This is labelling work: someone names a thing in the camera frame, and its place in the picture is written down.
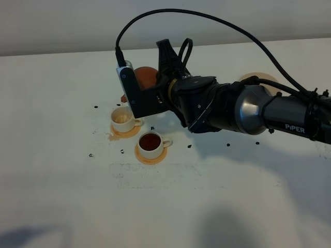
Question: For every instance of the orange coaster far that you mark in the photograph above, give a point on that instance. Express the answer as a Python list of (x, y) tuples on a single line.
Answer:
[(115, 135)]

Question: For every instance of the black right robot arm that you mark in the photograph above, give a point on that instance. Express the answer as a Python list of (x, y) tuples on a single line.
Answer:
[(249, 106)]

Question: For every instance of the white teacup near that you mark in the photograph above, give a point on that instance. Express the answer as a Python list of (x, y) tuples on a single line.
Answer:
[(151, 145)]

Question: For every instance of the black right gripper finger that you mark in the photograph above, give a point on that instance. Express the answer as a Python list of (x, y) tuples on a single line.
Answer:
[(170, 63)]

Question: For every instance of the white teacup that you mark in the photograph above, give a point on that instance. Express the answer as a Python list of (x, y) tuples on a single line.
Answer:
[(123, 120), (151, 145)]

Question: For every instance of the white teacup far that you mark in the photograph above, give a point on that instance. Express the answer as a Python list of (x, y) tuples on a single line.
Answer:
[(123, 120)]

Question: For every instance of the brown clay teapot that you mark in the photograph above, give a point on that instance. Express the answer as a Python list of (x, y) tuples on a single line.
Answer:
[(141, 79)]

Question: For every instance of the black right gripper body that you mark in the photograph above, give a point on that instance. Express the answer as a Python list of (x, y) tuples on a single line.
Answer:
[(164, 82)]

